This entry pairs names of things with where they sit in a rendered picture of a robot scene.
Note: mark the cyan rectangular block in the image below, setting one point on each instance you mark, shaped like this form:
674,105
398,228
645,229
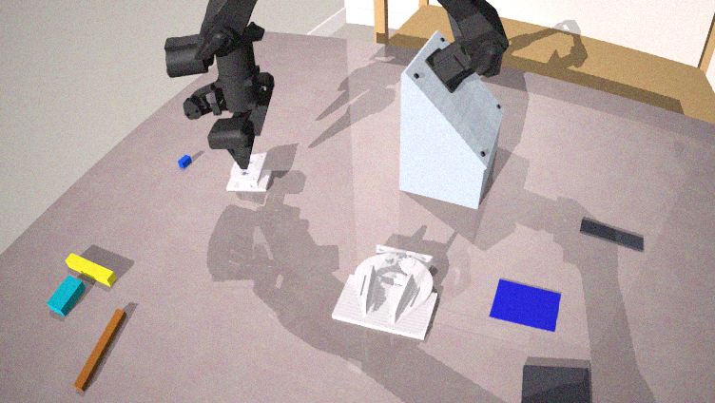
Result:
66,295

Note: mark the orange long bar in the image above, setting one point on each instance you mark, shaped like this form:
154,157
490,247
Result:
99,351

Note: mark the yellow rectangular block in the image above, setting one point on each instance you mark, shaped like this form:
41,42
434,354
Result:
91,269

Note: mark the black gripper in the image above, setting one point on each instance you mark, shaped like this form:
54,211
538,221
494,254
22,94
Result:
243,95

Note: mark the small blue block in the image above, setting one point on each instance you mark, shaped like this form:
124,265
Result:
184,161

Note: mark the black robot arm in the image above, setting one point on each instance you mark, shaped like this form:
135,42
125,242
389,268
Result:
480,41

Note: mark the blue rectangular plate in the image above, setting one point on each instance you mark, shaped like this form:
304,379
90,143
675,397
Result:
525,305

